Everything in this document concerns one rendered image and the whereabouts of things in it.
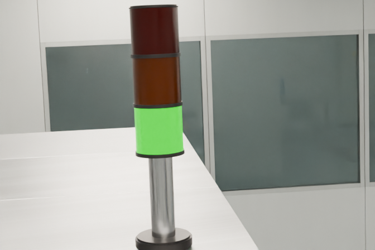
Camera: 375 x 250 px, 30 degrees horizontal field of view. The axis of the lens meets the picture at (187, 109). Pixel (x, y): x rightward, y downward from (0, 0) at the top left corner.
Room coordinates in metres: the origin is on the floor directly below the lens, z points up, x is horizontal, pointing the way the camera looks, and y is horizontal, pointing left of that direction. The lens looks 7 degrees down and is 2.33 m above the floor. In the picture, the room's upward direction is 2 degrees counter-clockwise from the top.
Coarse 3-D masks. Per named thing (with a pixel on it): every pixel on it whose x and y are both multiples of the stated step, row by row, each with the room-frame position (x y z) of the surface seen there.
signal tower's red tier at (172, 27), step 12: (132, 12) 0.70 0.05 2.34; (144, 12) 0.69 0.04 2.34; (156, 12) 0.69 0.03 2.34; (168, 12) 0.69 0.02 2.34; (132, 24) 0.70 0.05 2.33; (144, 24) 0.69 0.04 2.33; (156, 24) 0.69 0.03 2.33; (168, 24) 0.69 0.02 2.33; (132, 36) 0.70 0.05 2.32; (144, 36) 0.69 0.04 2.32; (156, 36) 0.69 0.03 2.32; (168, 36) 0.69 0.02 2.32; (132, 48) 0.70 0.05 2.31; (144, 48) 0.69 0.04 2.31; (156, 48) 0.69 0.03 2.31; (168, 48) 0.69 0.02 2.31
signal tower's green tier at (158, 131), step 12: (168, 108) 0.69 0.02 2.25; (180, 108) 0.71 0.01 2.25; (144, 120) 0.69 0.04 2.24; (156, 120) 0.69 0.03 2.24; (168, 120) 0.69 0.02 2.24; (180, 120) 0.70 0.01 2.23; (144, 132) 0.69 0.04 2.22; (156, 132) 0.69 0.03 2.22; (168, 132) 0.69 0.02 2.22; (180, 132) 0.70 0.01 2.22; (144, 144) 0.69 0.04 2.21; (156, 144) 0.69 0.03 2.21; (168, 144) 0.69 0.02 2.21; (180, 144) 0.70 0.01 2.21
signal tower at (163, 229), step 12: (144, 108) 0.69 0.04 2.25; (156, 108) 0.69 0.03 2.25; (144, 156) 0.69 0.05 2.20; (156, 156) 0.69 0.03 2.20; (168, 156) 0.69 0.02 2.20; (156, 168) 0.70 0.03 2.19; (168, 168) 0.70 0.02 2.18; (156, 180) 0.70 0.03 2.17; (168, 180) 0.70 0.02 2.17; (156, 192) 0.70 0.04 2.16; (168, 192) 0.70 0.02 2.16; (156, 204) 0.70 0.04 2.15; (168, 204) 0.70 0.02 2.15; (156, 216) 0.70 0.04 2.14; (168, 216) 0.70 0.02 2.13; (156, 228) 0.70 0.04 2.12; (168, 228) 0.70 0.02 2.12; (180, 228) 0.73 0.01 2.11; (144, 240) 0.70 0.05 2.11; (156, 240) 0.70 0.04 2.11; (168, 240) 0.69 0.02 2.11; (180, 240) 0.69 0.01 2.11; (192, 240) 0.71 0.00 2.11
